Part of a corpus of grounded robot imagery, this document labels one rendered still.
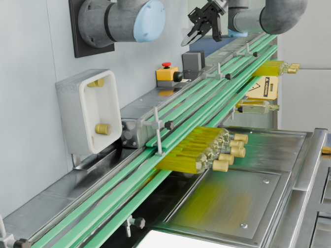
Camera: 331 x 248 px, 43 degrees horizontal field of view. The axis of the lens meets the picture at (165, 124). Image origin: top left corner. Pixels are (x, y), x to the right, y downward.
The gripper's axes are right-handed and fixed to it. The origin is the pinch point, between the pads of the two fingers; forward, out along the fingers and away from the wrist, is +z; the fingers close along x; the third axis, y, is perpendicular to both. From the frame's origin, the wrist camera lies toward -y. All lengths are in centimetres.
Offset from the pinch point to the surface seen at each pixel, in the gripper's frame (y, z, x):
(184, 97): -19.2, 12.6, 3.6
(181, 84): -10.1, 11.9, -4.5
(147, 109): -21.7, 22.5, 22.5
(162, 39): 10.2, 5.7, -1.6
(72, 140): -27, 39, 50
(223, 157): -51, 12, 16
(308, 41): 154, -113, -527
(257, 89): 70, -6, -304
